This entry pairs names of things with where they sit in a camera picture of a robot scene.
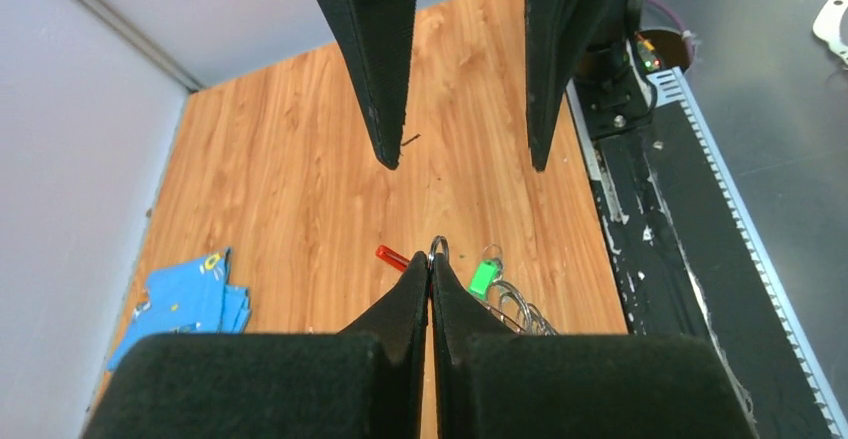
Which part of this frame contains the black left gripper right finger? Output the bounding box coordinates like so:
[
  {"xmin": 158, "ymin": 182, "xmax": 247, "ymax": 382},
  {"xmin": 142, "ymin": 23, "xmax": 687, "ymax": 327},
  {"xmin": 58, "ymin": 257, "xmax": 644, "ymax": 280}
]
[{"xmin": 431, "ymin": 254, "xmax": 755, "ymax": 438}]

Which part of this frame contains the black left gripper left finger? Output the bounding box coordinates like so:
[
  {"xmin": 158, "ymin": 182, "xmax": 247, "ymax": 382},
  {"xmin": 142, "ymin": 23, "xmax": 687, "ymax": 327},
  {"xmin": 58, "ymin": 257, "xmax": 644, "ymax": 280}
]
[{"xmin": 84, "ymin": 252, "xmax": 429, "ymax": 438}]

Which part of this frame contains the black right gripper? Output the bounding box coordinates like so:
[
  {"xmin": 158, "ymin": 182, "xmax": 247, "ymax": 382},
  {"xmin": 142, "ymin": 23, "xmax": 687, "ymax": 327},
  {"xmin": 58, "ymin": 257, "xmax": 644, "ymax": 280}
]
[{"xmin": 317, "ymin": 0, "xmax": 613, "ymax": 172}]

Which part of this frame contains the metal keyring plate with spring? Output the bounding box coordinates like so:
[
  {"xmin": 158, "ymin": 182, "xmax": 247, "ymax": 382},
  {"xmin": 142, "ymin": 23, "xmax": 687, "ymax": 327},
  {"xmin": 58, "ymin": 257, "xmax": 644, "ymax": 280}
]
[{"xmin": 375, "ymin": 235, "xmax": 561, "ymax": 337}]

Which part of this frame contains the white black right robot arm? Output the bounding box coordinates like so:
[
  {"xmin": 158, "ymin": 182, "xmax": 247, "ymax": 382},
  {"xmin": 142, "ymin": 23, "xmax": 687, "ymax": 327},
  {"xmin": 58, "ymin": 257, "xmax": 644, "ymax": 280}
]
[{"xmin": 317, "ymin": 0, "xmax": 642, "ymax": 171}]

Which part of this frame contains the blue folded cloth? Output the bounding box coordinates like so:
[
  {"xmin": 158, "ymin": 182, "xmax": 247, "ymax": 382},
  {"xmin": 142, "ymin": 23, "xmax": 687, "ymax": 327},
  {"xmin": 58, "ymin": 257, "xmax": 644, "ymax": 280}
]
[{"xmin": 106, "ymin": 247, "xmax": 252, "ymax": 372}]

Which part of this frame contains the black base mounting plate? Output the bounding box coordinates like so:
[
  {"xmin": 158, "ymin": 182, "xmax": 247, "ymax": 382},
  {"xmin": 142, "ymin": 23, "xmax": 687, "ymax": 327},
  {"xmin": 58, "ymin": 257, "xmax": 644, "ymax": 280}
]
[{"xmin": 566, "ymin": 68, "xmax": 847, "ymax": 438}]

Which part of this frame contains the white perforated ring plate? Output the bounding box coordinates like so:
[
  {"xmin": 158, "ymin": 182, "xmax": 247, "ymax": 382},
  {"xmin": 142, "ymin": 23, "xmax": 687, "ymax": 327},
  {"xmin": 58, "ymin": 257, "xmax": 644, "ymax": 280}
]
[{"xmin": 812, "ymin": 0, "xmax": 847, "ymax": 67}]

